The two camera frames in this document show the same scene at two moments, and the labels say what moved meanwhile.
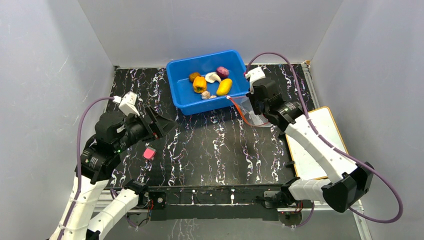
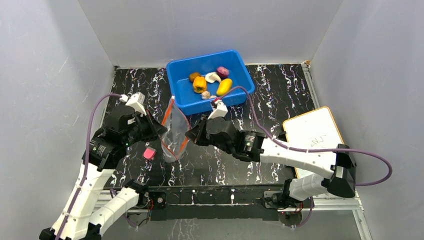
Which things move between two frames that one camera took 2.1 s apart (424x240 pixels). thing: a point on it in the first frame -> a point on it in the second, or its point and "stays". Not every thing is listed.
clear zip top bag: x=245 y=104 -> x=177 y=123
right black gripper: x=257 y=100 -> x=204 y=131
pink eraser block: x=149 y=153 stays
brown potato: x=193 y=75 stays
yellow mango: x=224 y=87 stays
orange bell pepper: x=199 y=84 stays
